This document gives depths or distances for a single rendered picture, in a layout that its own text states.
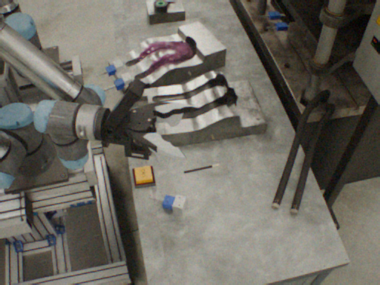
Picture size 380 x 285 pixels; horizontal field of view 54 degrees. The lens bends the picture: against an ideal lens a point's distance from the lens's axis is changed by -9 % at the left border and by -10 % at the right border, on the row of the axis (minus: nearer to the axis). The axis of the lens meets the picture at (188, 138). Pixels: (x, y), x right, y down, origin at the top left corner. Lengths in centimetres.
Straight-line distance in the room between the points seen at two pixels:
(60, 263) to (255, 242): 105
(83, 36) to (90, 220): 194
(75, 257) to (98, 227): 21
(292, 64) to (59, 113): 143
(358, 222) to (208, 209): 129
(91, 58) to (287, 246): 243
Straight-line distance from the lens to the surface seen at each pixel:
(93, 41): 355
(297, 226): 147
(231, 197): 149
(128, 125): 81
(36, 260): 214
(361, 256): 244
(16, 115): 120
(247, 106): 169
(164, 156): 78
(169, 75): 180
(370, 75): 159
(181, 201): 141
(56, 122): 86
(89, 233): 212
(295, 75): 200
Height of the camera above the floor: 207
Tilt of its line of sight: 51 degrees down
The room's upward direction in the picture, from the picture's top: straight up
